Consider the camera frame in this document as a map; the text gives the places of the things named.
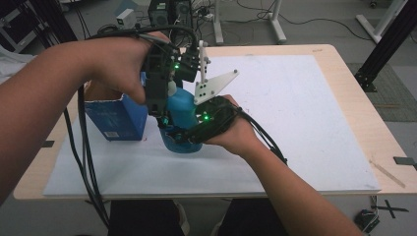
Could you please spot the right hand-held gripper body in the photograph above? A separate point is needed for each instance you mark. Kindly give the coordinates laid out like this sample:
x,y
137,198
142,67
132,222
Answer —
x,y
213,114

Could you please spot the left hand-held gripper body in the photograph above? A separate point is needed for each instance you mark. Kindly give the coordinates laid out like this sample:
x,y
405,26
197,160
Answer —
x,y
160,78

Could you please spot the blue bottle with white cap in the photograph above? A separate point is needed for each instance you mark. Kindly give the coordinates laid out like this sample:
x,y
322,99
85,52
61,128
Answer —
x,y
182,108

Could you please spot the blue cardboard box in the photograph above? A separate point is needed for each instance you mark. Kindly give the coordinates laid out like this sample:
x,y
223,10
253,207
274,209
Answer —
x,y
118,119

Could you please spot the person's right hand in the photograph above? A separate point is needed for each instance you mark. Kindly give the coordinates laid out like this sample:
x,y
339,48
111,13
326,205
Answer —
x,y
237,137

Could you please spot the person's left hand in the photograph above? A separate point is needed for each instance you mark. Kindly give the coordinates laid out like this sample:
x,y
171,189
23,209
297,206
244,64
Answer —
x,y
114,65

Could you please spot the black computer tower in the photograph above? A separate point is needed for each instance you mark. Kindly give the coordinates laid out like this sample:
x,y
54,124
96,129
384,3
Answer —
x,y
160,11
183,11

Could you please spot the white table mat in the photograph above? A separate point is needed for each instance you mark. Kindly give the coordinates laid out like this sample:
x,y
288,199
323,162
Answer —
x,y
278,131

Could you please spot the small white device box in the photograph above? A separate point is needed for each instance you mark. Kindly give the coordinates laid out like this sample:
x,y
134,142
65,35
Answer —
x,y
126,18

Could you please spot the person's white shoe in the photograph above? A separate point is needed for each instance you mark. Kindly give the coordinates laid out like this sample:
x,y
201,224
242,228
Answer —
x,y
183,218

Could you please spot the white-legged wooden desk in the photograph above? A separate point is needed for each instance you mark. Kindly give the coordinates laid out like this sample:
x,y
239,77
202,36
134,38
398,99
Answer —
x,y
218,23

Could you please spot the person's left leg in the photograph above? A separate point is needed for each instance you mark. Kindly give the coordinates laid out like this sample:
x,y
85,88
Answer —
x,y
144,219

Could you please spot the person's leg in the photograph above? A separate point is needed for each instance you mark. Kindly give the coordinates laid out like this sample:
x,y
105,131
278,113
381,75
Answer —
x,y
255,219
144,219

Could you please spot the person's right leg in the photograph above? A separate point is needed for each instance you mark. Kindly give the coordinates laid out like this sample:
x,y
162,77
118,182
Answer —
x,y
255,219

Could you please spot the black tape piece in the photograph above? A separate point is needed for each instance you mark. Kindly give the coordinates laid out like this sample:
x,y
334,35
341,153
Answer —
x,y
405,160
48,143

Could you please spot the black metal rack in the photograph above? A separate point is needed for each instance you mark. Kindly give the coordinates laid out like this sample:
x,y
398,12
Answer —
x,y
26,23

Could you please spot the grey floor mat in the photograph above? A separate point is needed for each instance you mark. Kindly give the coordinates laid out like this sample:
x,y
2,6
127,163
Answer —
x,y
390,95

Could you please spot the white metal stand leg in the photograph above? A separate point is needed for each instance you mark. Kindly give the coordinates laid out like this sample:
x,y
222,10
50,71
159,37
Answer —
x,y
377,23

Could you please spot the black metal frame post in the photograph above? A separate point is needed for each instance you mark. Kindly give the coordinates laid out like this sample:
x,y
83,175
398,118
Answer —
x,y
387,42

